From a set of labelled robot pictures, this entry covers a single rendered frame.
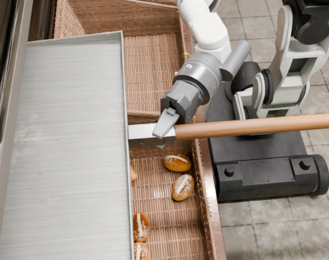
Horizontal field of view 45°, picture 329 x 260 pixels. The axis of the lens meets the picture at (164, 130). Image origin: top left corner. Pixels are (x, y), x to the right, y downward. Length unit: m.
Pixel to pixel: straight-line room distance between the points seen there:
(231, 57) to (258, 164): 1.12
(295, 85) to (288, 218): 0.77
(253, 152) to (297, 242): 0.46
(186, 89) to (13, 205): 0.38
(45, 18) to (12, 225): 0.81
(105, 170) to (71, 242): 0.14
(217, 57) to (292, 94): 0.76
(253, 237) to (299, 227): 0.23
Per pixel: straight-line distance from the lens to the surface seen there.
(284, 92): 1.54
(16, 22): 0.66
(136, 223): 1.27
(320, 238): 2.07
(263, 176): 1.89
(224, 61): 0.86
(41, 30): 1.34
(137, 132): 0.75
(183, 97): 0.74
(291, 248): 2.01
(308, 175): 1.93
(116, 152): 0.77
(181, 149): 1.40
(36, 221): 0.74
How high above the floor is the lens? 1.85
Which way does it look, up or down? 58 degrees down
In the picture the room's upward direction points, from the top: straight up
